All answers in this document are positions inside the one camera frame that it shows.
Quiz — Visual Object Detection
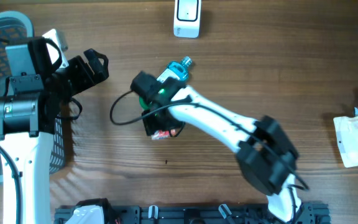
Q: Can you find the green lid jar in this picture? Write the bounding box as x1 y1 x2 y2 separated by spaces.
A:
139 97 150 111

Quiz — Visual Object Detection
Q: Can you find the beige plastic food pouch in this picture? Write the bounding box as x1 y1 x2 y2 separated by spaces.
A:
333 116 358 168

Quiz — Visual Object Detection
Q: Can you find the blue mouthwash bottle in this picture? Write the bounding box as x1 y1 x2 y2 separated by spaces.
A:
157 56 193 83

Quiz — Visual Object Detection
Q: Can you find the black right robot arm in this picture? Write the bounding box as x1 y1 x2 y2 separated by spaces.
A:
130 72 308 222

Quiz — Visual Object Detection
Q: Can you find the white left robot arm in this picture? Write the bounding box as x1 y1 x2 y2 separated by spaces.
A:
0 37 109 223

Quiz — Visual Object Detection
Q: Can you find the white barcode scanner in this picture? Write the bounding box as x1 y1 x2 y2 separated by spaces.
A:
173 0 201 39

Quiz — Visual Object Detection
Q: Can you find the red tissue packet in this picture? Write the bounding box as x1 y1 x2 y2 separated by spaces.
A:
151 129 177 140

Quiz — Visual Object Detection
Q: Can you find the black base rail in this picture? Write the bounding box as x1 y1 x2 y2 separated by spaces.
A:
53 198 332 224

